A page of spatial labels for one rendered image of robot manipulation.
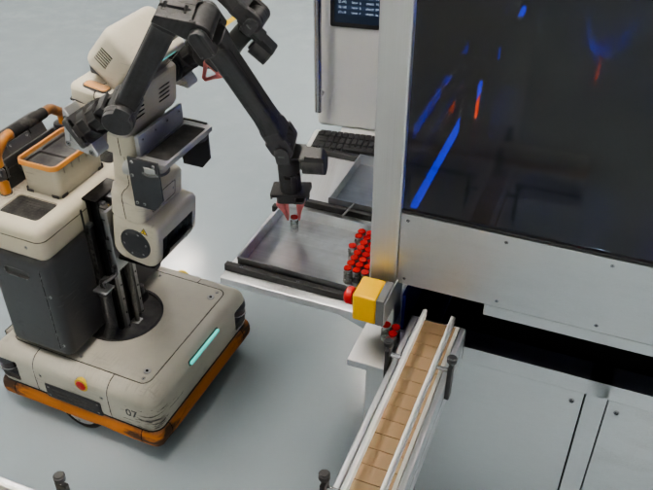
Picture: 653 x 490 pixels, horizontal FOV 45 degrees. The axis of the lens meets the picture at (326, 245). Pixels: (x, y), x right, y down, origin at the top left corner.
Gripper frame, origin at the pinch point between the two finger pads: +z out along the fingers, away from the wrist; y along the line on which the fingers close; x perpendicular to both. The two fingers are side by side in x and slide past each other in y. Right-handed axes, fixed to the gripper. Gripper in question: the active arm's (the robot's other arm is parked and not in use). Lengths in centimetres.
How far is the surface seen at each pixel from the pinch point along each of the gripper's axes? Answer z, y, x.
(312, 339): 94, -8, 48
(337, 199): 2.1, 10.4, 11.6
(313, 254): 4.6, 6.4, -9.9
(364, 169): 6.1, 16.0, 33.8
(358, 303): -8.0, 21.5, -42.3
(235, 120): 94, -77, 222
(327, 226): 5.0, 8.6, 3.1
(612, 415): 17, 77, -48
